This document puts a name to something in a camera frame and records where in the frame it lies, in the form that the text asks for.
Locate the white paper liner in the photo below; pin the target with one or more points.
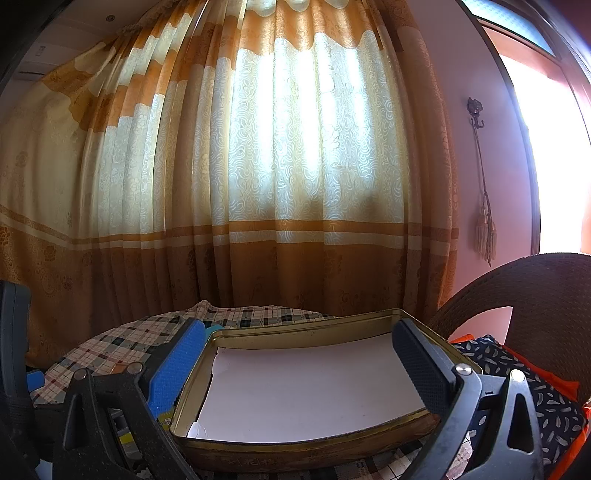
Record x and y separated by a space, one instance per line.
314 387

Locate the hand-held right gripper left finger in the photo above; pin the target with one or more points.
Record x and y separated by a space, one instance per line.
180 364

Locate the dark metal wall hook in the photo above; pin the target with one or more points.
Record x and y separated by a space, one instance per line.
475 108

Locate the cream and orange patterned curtain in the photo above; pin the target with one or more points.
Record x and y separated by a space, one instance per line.
277 138

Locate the tasselled curtain tieback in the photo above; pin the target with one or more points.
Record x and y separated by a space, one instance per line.
487 230

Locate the round table, plaid cloth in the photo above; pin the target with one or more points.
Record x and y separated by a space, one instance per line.
115 341

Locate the white air conditioner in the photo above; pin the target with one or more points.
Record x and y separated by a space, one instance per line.
39 57

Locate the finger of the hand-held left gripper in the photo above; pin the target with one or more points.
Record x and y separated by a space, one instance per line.
14 346

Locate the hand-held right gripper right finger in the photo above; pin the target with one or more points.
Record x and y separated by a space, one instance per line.
415 360

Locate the gold rectangular tin box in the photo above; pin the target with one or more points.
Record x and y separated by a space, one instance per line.
300 457

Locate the dark feather-print cushion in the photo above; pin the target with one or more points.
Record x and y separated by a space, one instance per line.
549 406

